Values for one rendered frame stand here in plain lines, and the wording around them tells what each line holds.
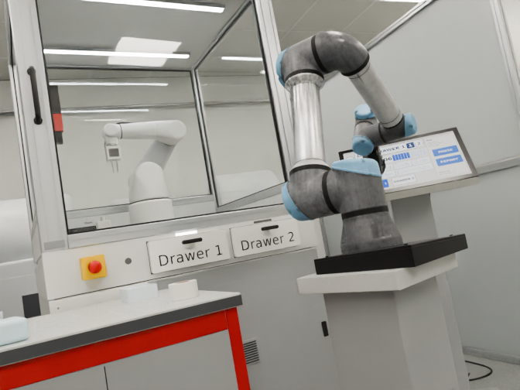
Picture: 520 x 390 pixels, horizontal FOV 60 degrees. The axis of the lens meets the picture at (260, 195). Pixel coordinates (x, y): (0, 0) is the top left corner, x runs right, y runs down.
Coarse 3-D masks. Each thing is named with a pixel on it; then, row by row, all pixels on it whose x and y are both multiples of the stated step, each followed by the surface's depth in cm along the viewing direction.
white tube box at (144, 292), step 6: (126, 288) 136; (132, 288) 133; (138, 288) 126; (144, 288) 127; (150, 288) 128; (156, 288) 128; (120, 294) 135; (126, 294) 126; (132, 294) 125; (138, 294) 126; (144, 294) 127; (150, 294) 127; (156, 294) 128; (126, 300) 127; (132, 300) 125; (138, 300) 126
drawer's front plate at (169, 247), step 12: (156, 240) 156; (168, 240) 158; (180, 240) 160; (204, 240) 164; (216, 240) 166; (156, 252) 155; (168, 252) 157; (180, 252) 159; (192, 252) 161; (204, 252) 163; (216, 252) 165; (228, 252) 167; (156, 264) 154; (168, 264) 156; (180, 264) 158; (192, 264) 160
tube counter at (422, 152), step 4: (424, 148) 195; (404, 152) 196; (408, 152) 196; (412, 152) 195; (416, 152) 194; (420, 152) 194; (424, 152) 193; (384, 156) 198; (388, 156) 197; (392, 156) 197; (396, 156) 196; (400, 156) 195; (404, 156) 195; (408, 156) 194; (412, 156) 193; (416, 156) 193; (388, 160) 196; (392, 160) 195; (396, 160) 195
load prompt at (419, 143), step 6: (396, 144) 201; (402, 144) 200; (408, 144) 199; (414, 144) 198; (420, 144) 197; (384, 150) 201; (390, 150) 200; (396, 150) 199; (402, 150) 198; (354, 156) 204; (360, 156) 203
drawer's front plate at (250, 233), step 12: (240, 228) 171; (252, 228) 173; (276, 228) 178; (288, 228) 181; (240, 240) 170; (252, 240) 172; (264, 240) 175; (288, 240) 180; (240, 252) 169; (252, 252) 172
